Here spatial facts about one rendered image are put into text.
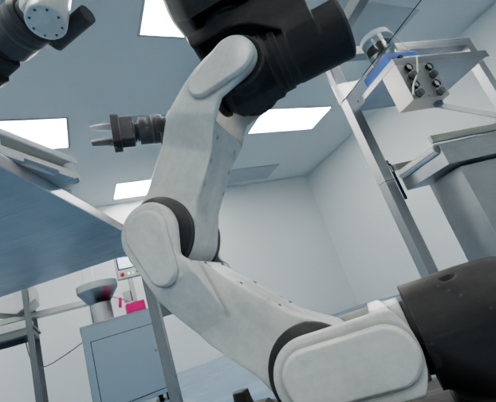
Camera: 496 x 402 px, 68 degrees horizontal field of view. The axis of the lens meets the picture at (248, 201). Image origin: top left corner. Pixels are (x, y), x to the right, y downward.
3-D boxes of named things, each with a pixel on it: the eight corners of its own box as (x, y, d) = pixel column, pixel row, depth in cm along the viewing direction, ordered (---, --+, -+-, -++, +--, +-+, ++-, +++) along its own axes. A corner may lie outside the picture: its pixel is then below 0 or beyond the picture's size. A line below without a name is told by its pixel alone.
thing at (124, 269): (127, 318, 347) (113, 255, 366) (126, 319, 356) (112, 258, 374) (151, 311, 358) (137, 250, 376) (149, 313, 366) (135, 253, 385)
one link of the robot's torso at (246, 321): (386, 348, 65) (198, 202, 84) (389, 376, 47) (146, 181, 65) (336, 418, 66) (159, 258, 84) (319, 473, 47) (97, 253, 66)
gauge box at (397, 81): (414, 99, 164) (395, 63, 170) (399, 113, 173) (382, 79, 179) (450, 93, 171) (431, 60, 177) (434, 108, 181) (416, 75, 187)
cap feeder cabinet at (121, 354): (96, 429, 274) (79, 327, 297) (95, 422, 322) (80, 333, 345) (178, 396, 303) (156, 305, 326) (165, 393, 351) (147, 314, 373)
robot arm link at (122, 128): (108, 106, 109) (149, 103, 112) (112, 124, 118) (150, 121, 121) (112, 143, 105) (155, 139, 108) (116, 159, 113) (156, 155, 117)
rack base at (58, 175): (-89, 197, 82) (-89, 187, 82) (13, 214, 104) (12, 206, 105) (-7, 151, 76) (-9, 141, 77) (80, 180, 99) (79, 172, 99)
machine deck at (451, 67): (395, 65, 170) (391, 58, 171) (354, 113, 203) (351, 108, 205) (490, 56, 191) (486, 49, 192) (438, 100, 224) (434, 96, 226)
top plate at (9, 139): (-89, 177, 83) (-90, 169, 84) (10, 199, 106) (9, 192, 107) (-10, 131, 77) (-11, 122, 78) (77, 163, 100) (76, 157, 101)
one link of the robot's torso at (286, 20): (359, 70, 73) (326, 4, 79) (356, 30, 61) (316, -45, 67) (235, 131, 80) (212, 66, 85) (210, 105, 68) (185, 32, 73)
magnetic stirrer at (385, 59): (393, 62, 175) (385, 48, 177) (368, 92, 194) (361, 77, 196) (425, 60, 181) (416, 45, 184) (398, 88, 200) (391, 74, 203)
